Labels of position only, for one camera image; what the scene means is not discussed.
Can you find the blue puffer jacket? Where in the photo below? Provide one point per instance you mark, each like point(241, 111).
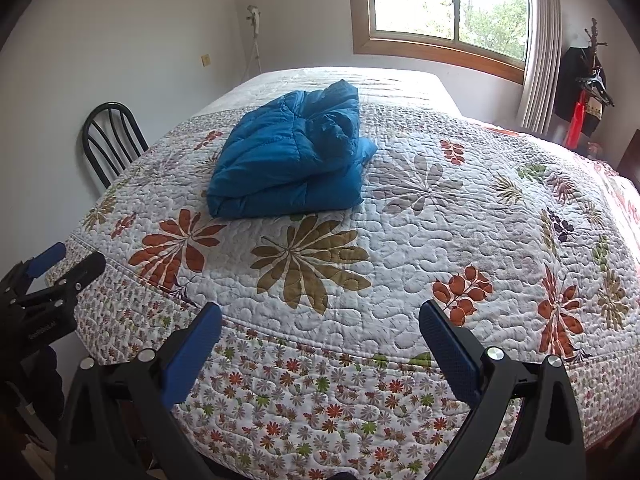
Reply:
point(280, 160)

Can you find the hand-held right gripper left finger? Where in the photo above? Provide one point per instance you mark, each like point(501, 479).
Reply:
point(192, 355)

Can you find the floral quilted bed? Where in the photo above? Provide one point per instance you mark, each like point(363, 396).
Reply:
point(425, 235)

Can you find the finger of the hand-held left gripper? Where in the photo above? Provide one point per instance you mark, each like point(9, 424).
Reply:
point(82, 272)
point(46, 261)

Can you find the black metal chair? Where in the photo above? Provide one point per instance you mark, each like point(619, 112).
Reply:
point(92, 135)

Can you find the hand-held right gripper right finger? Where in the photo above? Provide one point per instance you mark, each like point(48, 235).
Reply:
point(450, 352)

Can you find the large wooden framed window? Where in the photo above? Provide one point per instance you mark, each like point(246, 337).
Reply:
point(360, 5)

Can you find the white pleated curtain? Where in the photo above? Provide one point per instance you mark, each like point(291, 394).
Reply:
point(542, 50)

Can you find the dark wooden headboard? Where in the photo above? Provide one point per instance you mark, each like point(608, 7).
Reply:
point(631, 160)

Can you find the black clothes hanger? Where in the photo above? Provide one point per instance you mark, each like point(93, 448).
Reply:
point(597, 87)

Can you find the black hanging garment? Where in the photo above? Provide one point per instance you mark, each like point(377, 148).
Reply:
point(570, 80)

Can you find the tan patterned cloth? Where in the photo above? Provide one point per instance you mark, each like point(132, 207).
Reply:
point(594, 108)

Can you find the red hanging item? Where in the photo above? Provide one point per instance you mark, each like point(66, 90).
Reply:
point(574, 130)

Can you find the wooden coat rack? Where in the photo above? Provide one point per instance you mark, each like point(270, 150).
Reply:
point(594, 35)

